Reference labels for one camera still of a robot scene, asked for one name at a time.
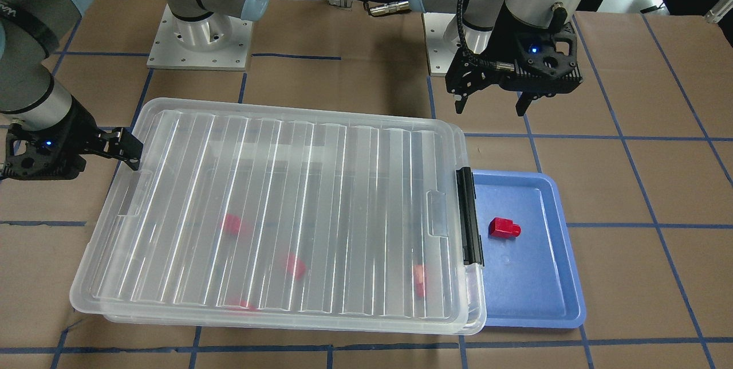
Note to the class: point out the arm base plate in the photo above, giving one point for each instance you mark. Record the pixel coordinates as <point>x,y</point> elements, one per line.
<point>218,42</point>
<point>442,40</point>

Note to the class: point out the blue plastic tray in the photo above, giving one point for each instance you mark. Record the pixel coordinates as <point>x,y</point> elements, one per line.
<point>530,281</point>

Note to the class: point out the metal cable connector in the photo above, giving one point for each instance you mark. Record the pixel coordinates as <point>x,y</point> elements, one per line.
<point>385,9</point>

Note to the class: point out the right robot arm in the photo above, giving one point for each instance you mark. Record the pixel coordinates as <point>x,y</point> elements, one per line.
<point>32,31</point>

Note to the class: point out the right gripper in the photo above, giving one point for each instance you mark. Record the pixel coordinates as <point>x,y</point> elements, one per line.
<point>73,128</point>

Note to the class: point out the red block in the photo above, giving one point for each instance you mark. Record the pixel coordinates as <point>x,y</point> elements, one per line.
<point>240,305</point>
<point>419,281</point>
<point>233,225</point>
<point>504,228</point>
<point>295,267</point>

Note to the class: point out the aluminium rail corner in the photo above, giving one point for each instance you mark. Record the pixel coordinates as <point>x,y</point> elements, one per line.
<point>718,11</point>

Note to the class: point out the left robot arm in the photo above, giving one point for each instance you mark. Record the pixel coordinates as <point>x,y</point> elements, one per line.
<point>482,15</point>

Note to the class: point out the clear plastic storage box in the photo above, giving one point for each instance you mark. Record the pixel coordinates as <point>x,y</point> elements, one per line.
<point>359,231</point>

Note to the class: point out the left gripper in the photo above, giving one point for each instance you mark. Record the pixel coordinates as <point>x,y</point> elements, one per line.
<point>506,38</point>

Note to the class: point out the black box latch handle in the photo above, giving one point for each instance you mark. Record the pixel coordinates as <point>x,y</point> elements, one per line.
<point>470,231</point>

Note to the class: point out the red block in box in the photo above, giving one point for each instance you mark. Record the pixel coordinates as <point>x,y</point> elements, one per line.
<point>233,225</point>
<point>295,267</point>
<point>240,305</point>

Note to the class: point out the clear ribbed box lid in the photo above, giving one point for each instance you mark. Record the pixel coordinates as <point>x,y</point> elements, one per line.
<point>202,159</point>

